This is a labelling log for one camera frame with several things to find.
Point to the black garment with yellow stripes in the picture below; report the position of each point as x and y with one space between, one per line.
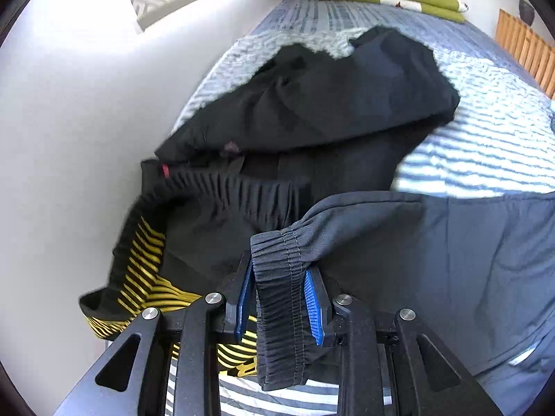
303 104

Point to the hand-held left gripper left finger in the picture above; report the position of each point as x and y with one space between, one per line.
243 307

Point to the dark vase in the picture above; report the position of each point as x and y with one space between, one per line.
527 12

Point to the blue striped quilt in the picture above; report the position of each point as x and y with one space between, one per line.
477 147

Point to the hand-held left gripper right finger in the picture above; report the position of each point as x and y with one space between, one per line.
313 307

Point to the dark grey pants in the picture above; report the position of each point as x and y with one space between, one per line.
433 247

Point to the wooden slatted bed rail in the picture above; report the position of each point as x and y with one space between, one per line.
529 47

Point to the dark blue striped bed sheet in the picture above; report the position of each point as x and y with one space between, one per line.
325 15

